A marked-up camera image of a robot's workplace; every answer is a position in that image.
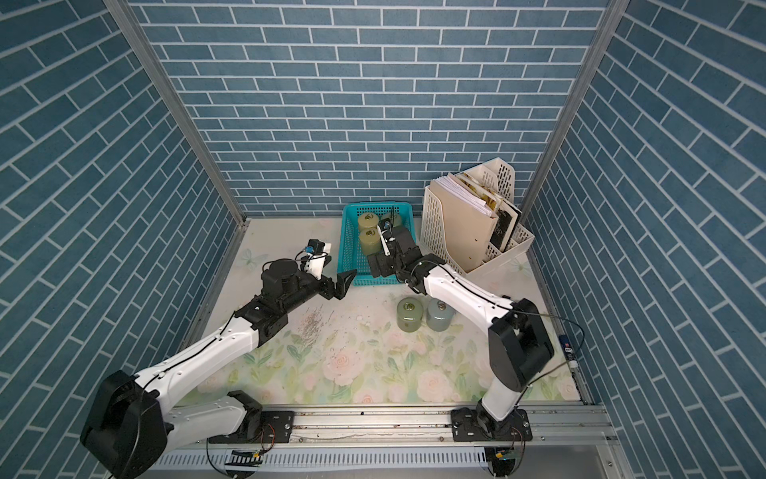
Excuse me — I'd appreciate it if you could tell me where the blue-grey canister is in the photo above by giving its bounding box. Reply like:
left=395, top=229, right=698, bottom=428
left=426, top=299, right=455, bottom=333

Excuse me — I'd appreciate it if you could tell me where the right corner aluminium post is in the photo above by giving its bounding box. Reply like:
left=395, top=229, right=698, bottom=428
left=521, top=0, right=630, bottom=223

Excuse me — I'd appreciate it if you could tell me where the teal plastic basket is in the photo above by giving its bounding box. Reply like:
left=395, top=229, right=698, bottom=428
left=337, top=202, right=417, bottom=287

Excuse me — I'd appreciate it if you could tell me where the stack of papers and booklets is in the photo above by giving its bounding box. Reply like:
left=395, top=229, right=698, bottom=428
left=442, top=173, right=521, bottom=251

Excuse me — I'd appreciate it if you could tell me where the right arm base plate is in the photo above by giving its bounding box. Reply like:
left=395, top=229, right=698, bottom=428
left=450, top=404, right=533, bottom=442

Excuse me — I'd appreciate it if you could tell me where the white slotted cable duct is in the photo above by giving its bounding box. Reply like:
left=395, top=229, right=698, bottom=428
left=150, top=446, right=488, bottom=472

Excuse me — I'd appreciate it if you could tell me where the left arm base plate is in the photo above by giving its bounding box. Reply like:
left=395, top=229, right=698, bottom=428
left=209, top=390, right=295, bottom=444

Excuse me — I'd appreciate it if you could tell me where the marker pen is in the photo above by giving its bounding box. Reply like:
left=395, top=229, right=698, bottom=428
left=559, top=335, right=578, bottom=370

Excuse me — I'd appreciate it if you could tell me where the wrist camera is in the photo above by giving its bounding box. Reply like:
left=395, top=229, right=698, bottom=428
left=298, top=239, right=332, bottom=279
left=377, top=222, right=393, bottom=257

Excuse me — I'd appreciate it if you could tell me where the aluminium front rail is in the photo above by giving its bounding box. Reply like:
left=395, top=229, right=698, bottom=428
left=142, top=403, right=618, bottom=450

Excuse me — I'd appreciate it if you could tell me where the corner aluminium post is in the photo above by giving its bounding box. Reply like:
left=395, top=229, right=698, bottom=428
left=101, top=0, right=249, bottom=229
left=521, top=0, right=630, bottom=223

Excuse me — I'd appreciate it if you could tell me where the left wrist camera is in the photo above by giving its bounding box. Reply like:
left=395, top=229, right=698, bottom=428
left=298, top=239, right=332, bottom=279

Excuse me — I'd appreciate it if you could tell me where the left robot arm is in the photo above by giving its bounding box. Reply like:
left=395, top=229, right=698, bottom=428
left=80, top=255, right=357, bottom=478

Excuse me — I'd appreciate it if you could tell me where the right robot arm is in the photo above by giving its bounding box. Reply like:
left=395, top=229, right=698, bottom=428
left=367, top=227, right=555, bottom=440

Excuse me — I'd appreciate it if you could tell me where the beige folder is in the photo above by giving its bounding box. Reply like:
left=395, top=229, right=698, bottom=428
left=428, top=177, right=498, bottom=273

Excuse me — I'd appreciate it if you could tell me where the yellow-green canister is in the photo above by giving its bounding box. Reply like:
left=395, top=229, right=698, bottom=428
left=357, top=212, right=379, bottom=234
left=358, top=228, right=382, bottom=257

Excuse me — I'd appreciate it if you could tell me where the right circuit board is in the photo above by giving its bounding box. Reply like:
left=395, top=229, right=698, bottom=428
left=495, top=448, right=521, bottom=467

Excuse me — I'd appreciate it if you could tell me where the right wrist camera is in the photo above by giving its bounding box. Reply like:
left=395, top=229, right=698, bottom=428
left=377, top=222, right=393, bottom=257

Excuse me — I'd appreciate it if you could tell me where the left corner aluminium post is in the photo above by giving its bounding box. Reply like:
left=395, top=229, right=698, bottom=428
left=101, top=0, right=249, bottom=229

